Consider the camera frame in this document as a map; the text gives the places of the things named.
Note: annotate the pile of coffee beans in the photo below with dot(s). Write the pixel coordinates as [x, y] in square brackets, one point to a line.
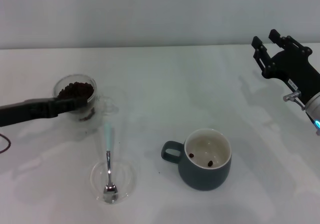
[77, 90]

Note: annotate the dark teal ceramic mug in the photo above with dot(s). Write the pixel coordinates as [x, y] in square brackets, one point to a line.
[205, 179]

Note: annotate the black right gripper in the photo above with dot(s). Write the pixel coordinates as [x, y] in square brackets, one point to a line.
[295, 68]

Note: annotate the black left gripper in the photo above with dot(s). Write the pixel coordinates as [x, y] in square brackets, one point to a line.
[27, 111]

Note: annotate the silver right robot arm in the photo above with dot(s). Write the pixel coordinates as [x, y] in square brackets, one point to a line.
[315, 108]

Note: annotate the clear glass saucer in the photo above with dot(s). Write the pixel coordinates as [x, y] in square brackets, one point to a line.
[125, 181]

